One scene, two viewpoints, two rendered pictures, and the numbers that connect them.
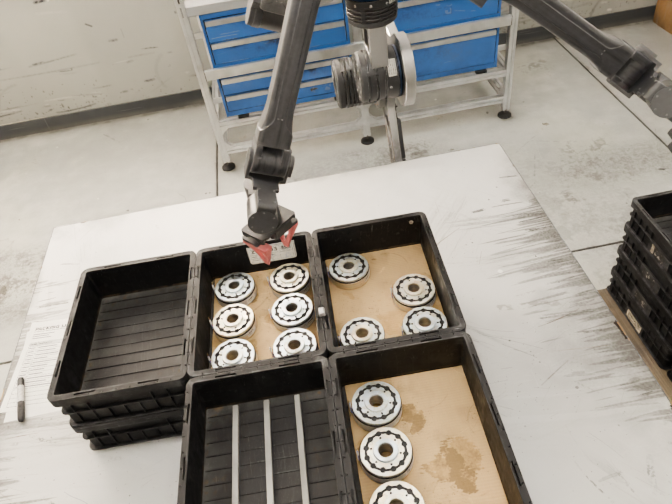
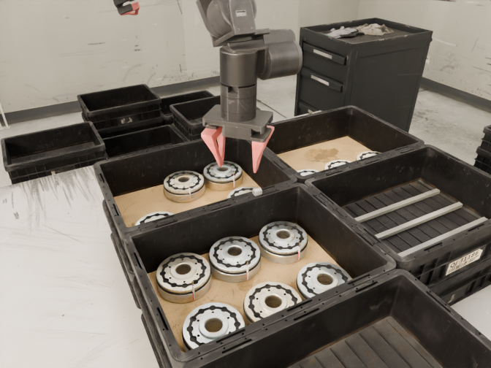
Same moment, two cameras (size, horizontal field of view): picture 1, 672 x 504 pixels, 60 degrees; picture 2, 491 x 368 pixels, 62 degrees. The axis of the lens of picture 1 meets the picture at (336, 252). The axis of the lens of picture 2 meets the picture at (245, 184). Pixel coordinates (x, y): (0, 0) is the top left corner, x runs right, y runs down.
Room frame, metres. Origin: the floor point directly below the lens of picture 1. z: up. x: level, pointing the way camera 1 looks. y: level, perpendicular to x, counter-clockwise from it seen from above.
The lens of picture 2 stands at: (1.20, 0.68, 1.42)
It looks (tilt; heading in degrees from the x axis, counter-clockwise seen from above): 33 degrees down; 243
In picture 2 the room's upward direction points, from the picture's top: straight up
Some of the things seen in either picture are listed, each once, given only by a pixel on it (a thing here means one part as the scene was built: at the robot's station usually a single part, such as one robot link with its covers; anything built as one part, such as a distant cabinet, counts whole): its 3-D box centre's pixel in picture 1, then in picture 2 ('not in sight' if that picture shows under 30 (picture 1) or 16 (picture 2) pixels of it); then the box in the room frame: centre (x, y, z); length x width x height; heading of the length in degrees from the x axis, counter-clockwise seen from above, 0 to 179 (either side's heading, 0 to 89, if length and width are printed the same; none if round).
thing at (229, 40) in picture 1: (282, 57); not in sight; (2.90, 0.11, 0.60); 0.72 x 0.03 x 0.56; 92
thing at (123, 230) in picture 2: (381, 277); (192, 175); (0.94, -0.10, 0.92); 0.40 x 0.30 x 0.02; 0
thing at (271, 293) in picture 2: (232, 318); (272, 301); (0.94, 0.27, 0.86); 0.05 x 0.05 x 0.01
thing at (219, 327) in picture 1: (233, 320); (272, 304); (0.94, 0.27, 0.86); 0.10 x 0.10 x 0.01
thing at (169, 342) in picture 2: (256, 299); (254, 254); (0.94, 0.20, 0.92); 0.40 x 0.30 x 0.02; 0
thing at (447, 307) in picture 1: (382, 292); (193, 193); (0.94, -0.10, 0.87); 0.40 x 0.30 x 0.11; 0
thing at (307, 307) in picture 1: (292, 309); (234, 253); (0.94, 0.13, 0.86); 0.10 x 0.10 x 0.01
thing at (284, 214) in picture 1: (266, 214); (238, 104); (0.93, 0.13, 1.17); 0.10 x 0.07 x 0.07; 135
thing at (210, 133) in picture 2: (278, 234); (228, 142); (0.94, 0.12, 1.10); 0.07 x 0.07 x 0.09; 45
